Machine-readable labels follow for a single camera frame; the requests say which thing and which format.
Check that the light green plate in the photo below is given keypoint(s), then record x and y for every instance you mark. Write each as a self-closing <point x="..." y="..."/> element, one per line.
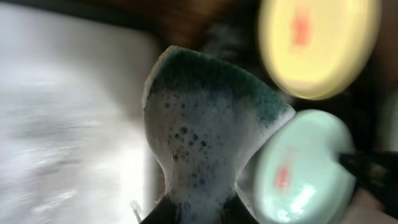
<point x="298" y="178"/>

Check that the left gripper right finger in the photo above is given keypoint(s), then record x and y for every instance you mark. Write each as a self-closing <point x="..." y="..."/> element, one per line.
<point x="234" y="211"/>

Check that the yellow plate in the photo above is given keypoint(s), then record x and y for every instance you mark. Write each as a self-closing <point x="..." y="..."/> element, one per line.
<point x="314" y="49"/>

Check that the round black tray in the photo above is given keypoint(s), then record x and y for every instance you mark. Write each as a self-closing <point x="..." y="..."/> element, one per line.
<point x="359" y="106"/>

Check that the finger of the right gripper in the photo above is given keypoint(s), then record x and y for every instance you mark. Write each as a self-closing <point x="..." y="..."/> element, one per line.
<point x="377" y="173"/>

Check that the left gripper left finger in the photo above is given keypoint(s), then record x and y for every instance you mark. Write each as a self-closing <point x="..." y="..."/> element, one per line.
<point x="165" y="212"/>

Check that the green sponge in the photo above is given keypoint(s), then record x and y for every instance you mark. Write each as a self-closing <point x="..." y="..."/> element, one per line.
<point x="204" y="119"/>

